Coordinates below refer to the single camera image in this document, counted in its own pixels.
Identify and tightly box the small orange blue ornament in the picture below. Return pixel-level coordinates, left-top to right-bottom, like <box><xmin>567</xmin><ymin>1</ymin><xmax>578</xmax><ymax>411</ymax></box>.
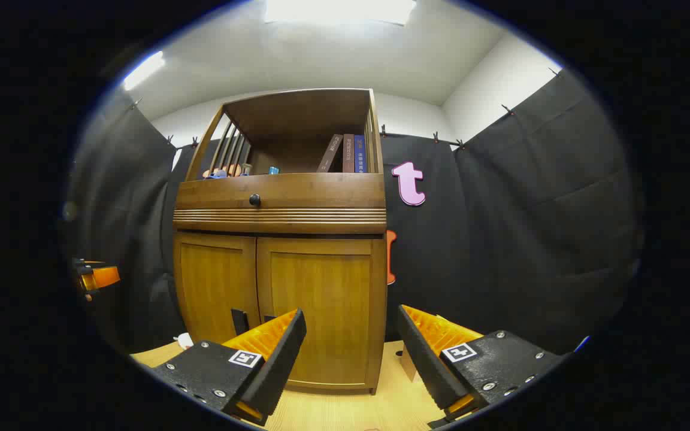
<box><xmin>202</xmin><ymin>163</ymin><xmax>253</xmax><ymax>180</ymax></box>

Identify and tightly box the leaning brown book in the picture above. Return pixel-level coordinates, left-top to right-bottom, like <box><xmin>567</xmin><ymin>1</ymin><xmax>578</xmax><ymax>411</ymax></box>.
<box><xmin>317</xmin><ymin>134</ymin><xmax>344</xmax><ymax>173</ymax></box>

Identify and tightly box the rectangular ceiling light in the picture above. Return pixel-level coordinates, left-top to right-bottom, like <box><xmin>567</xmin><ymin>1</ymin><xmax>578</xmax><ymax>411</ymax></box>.
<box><xmin>264</xmin><ymin>0</ymin><xmax>417</xmax><ymax>26</ymax></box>

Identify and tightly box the black backdrop cloth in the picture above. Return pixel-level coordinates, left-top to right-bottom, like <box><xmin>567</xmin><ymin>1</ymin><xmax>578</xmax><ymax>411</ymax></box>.
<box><xmin>66</xmin><ymin>69</ymin><xmax>645</xmax><ymax>355</ymax></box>

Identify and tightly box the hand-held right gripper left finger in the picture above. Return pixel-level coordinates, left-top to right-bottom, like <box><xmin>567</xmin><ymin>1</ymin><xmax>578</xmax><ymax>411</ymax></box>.
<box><xmin>150</xmin><ymin>308</ymin><xmax>307</xmax><ymax>427</ymax></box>

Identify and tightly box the wooden shoe cabinet door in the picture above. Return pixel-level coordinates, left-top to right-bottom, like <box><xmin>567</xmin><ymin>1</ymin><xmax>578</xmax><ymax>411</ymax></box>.
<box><xmin>256</xmin><ymin>237</ymin><xmax>382</xmax><ymax>390</ymax></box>
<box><xmin>174</xmin><ymin>232</ymin><xmax>260</xmax><ymax>345</ymax></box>

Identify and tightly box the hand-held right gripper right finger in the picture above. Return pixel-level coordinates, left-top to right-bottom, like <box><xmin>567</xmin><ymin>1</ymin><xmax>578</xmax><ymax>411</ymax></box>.
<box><xmin>397</xmin><ymin>304</ymin><xmax>564</xmax><ymax>429</ymax></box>

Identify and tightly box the wooden double-door shoe cabinet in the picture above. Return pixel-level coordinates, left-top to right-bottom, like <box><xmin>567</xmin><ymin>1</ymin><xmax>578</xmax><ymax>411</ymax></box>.
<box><xmin>172</xmin><ymin>88</ymin><xmax>388</xmax><ymax>396</ymax></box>

